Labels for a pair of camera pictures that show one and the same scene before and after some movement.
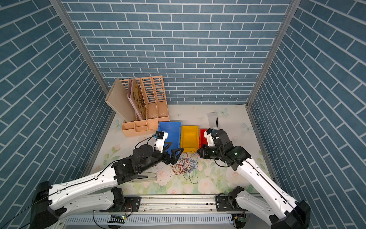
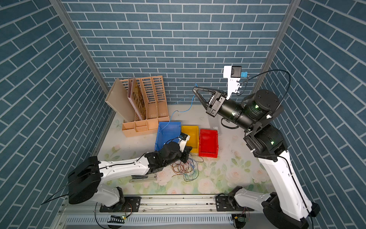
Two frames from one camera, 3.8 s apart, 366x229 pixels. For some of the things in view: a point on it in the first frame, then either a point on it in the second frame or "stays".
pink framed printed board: [136, 98] stays
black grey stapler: [145, 176] stays
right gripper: [203, 154] -> [214, 112]
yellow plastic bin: [189, 138] stays
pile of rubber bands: [188, 164] stays
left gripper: [172, 160] -> [185, 153]
